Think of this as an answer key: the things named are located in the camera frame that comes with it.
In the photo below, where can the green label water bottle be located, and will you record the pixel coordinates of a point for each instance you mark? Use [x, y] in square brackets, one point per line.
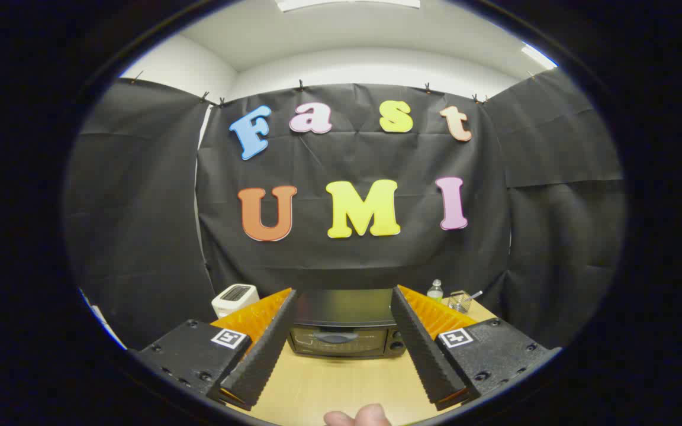
[435, 291]

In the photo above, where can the black toaster oven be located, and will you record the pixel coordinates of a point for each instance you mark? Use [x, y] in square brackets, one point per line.
[341, 319]

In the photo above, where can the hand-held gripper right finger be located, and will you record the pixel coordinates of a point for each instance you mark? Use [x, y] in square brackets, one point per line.
[424, 349]

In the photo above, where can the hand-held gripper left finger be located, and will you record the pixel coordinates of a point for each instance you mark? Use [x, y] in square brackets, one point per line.
[264, 355]

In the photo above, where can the metal spoon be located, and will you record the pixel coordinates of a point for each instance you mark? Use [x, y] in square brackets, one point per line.
[475, 294]

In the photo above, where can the white bread toaster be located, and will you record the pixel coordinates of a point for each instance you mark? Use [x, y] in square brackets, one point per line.
[234, 299]

